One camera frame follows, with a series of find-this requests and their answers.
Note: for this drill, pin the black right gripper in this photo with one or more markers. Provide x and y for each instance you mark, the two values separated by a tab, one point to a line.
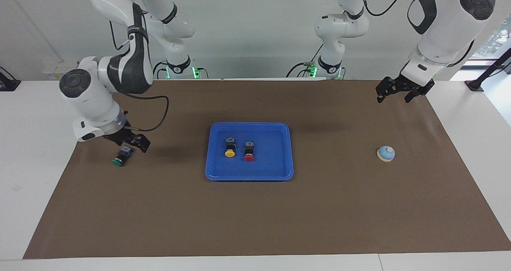
127	137

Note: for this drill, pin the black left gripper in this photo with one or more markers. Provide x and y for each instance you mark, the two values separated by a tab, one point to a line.
399	84

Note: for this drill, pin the green push button switch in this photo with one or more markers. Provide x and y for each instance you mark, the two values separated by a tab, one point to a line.
119	159

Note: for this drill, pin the light blue call bell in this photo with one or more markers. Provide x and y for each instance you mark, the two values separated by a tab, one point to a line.
386	153

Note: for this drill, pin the yellow push button switch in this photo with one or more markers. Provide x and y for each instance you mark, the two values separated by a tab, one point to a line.
230	147

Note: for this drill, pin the red push button switch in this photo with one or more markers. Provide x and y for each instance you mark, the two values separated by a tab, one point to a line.
248	151

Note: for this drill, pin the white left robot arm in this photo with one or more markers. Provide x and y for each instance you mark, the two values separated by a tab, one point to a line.
443	27

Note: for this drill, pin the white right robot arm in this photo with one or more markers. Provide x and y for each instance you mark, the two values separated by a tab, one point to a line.
92	99

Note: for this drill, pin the blue plastic tray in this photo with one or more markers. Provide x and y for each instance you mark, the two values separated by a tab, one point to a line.
271	167

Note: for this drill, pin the black clamp stand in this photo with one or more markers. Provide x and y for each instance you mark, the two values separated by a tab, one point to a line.
485	74

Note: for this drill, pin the white yellow power strip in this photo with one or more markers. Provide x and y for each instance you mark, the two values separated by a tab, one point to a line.
54	73

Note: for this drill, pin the window with greenery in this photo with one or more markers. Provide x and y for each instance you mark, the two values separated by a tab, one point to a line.
499	39

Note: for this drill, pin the brown table mat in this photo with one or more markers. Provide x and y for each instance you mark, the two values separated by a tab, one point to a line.
255	215

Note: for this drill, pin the black desk mount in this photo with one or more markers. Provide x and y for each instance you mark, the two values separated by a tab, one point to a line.
8	83

